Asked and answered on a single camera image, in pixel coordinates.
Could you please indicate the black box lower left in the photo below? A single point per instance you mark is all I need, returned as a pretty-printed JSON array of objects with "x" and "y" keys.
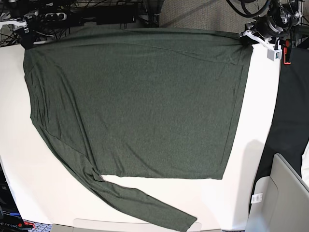
[{"x": 10, "y": 219}]

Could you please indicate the green long-sleeve T-shirt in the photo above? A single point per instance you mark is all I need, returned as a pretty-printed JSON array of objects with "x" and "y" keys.
[{"x": 153, "y": 103}]

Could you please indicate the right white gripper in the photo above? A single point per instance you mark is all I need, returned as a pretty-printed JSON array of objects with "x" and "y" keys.
[{"x": 27, "y": 38}]

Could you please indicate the red clamp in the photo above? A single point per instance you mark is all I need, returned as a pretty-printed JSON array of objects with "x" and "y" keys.
[{"x": 286, "y": 52}]

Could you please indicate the grey plastic bin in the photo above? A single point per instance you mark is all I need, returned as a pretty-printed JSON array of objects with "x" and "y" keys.
[{"x": 280, "y": 202}]

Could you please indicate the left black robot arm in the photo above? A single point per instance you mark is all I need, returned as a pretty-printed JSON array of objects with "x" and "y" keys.
[{"x": 272, "y": 23}]

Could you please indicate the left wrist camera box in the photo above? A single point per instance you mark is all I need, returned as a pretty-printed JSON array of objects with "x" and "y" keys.
[{"x": 274, "y": 54}]

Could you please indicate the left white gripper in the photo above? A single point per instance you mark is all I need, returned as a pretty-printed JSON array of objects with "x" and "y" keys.
[{"x": 262, "y": 33}]

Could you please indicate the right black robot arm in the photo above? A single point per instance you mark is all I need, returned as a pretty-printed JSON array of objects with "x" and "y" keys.
[{"x": 19, "y": 14}]

